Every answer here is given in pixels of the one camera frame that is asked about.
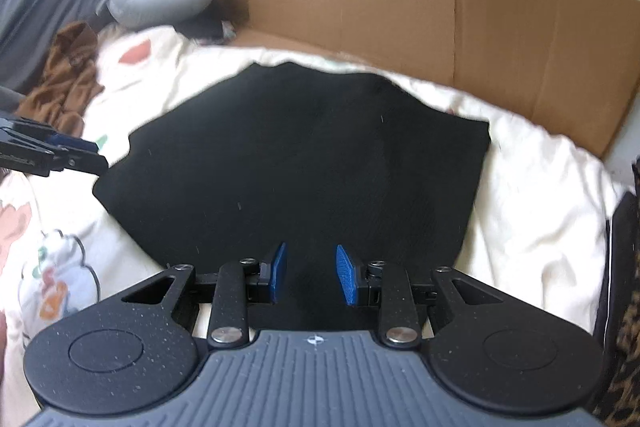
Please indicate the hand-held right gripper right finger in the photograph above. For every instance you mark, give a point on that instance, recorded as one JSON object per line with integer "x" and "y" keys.
{"x": 347, "y": 277}

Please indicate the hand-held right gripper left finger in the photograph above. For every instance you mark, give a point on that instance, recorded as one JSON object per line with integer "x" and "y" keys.
{"x": 280, "y": 272}

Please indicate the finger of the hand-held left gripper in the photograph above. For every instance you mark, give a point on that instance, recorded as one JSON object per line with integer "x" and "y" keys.
{"x": 70, "y": 142}
{"x": 75, "y": 163}

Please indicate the black pants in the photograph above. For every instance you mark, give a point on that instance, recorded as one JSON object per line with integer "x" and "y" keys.
{"x": 300, "y": 157}

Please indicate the pile of dark clothes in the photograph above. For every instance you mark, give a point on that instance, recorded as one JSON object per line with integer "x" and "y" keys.
{"x": 625, "y": 247}

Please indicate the brown garment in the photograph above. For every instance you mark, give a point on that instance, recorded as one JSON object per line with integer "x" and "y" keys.
{"x": 65, "y": 82}

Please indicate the black cloth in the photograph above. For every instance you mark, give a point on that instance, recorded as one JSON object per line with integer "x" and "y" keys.
{"x": 205, "y": 29}

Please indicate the white printed blanket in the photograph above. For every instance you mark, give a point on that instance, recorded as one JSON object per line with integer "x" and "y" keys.
{"x": 525, "y": 207}

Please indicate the cardboard box wall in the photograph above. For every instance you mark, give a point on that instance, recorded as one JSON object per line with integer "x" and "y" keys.
{"x": 400, "y": 7}

